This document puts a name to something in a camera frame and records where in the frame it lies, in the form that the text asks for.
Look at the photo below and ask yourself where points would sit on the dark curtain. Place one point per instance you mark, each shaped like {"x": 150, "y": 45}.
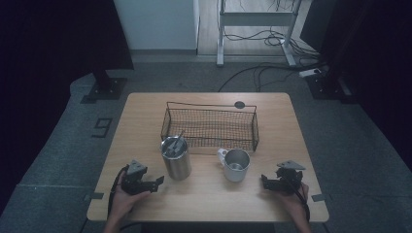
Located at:
{"x": 48, "y": 64}
{"x": 372, "y": 48}

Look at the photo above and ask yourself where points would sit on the grey tape piece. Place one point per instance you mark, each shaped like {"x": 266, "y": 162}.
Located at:
{"x": 318, "y": 197}
{"x": 95, "y": 195}

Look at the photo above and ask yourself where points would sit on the white panel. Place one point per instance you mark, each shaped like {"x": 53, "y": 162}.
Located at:
{"x": 158, "y": 22}

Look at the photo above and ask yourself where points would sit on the stainless steel tumbler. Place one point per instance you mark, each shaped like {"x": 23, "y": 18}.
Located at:
{"x": 176, "y": 165}

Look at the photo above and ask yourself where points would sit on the person's right hand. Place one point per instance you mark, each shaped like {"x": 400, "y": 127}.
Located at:
{"x": 293, "y": 202}

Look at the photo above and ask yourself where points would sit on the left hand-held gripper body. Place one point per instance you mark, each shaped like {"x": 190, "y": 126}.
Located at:
{"x": 134, "y": 181}

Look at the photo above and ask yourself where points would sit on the white power strip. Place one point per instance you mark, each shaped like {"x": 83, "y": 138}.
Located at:
{"x": 309, "y": 72}

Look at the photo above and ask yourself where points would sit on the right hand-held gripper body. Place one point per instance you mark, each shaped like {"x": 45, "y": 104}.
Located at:
{"x": 289, "y": 178}

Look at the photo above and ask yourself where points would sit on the metal straw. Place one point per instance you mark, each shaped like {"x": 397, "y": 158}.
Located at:
{"x": 177, "y": 139}

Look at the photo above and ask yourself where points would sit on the white desk frame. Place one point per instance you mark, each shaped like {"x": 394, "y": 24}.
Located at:
{"x": 256, "y": 18}

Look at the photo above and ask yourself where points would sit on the black stand base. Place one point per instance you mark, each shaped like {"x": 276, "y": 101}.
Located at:
{"x": 105, "y": 89}
{"x": 327, "y": 87}

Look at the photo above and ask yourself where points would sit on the person's left hand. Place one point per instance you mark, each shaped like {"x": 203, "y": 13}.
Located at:
{"x": 124, "y": 200}

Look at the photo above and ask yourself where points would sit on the round black table grommet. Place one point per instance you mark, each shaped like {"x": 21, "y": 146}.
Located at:
{"x": 239, "y": 105}

